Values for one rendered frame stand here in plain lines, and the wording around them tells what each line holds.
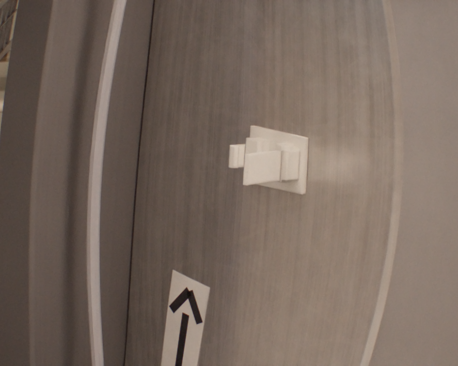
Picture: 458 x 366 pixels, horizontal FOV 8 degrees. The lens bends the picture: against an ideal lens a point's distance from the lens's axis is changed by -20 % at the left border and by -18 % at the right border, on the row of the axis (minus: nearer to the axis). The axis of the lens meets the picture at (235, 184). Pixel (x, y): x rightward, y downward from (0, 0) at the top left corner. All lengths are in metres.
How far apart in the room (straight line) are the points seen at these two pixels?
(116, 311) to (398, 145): 0.13
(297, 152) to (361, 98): 0.03
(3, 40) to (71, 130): 5.09
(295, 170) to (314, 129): 0.01
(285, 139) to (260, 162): 0.02
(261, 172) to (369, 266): 0.04
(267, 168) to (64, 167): 0.07
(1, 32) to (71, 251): 5.02
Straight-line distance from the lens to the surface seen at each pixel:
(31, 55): 1.05
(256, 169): 1.01
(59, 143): 1.05
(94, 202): 1.04
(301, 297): 1.03
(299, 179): 1.02
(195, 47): 1.05
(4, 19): 6.07
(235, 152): 1.03
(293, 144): 1.02
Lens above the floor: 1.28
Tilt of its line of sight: 8 degrees down
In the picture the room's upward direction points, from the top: 3 degrees clockwise
